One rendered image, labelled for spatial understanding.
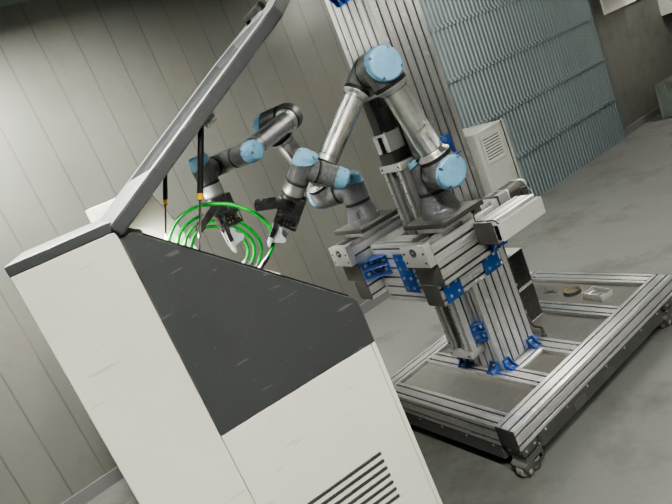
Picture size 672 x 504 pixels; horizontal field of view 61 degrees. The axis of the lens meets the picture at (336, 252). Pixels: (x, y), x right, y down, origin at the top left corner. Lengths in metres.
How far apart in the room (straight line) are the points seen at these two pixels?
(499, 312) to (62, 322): 1.75
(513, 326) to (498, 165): 0.72
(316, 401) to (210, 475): 0.39
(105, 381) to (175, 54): 2.72
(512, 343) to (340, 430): 1.03
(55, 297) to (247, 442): 0.70
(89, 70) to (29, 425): 2.09
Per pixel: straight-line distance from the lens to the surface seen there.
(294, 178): 1.84
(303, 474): 1.97
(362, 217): 2.51
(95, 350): 1.70
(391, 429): 2.07
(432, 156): 1.97
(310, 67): 4.46
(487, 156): 2.51
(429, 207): 2.13
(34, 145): 3.72
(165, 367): 1.73
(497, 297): 2.60
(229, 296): 1.73
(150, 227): 2.38
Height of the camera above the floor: 1.55
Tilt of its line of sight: 13 degrees down
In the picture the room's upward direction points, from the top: 23 degrees counter-clockwise
